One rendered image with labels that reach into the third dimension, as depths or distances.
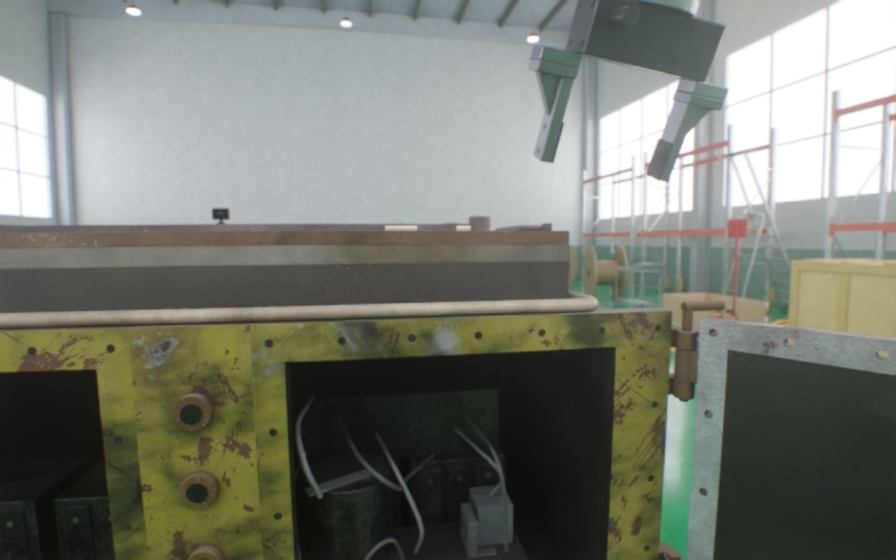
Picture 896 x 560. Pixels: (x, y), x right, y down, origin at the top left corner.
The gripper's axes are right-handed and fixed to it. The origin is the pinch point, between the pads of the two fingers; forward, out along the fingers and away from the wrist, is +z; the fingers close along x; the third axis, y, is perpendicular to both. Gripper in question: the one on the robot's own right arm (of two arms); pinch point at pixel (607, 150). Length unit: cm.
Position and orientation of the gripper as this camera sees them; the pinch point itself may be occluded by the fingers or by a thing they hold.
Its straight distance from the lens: 51.7
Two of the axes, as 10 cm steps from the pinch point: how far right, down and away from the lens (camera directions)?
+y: 1.3, 4.7, -8.7
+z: -1.8, 8.8, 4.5
